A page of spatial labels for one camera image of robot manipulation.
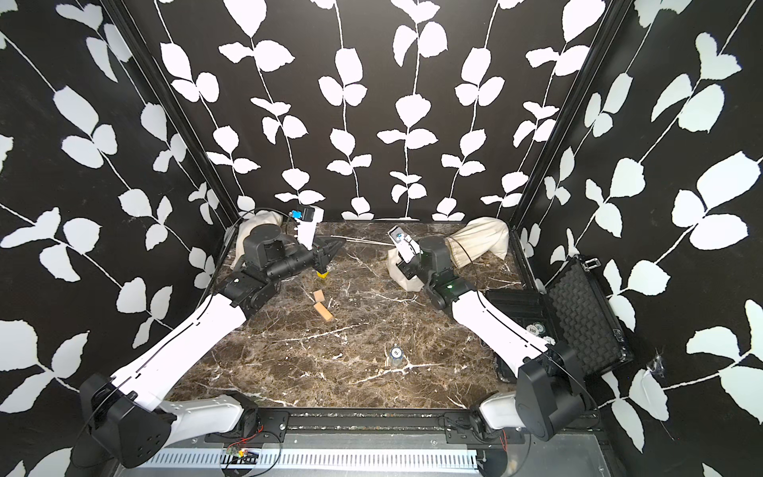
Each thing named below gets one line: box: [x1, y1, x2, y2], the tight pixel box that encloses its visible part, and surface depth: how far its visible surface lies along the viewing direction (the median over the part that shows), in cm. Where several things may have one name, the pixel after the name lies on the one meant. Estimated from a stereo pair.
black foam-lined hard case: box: [485, 257, 634, 375], surface depth 78 cm
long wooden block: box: [313, 302, 333, 321], surface depth 97 cm
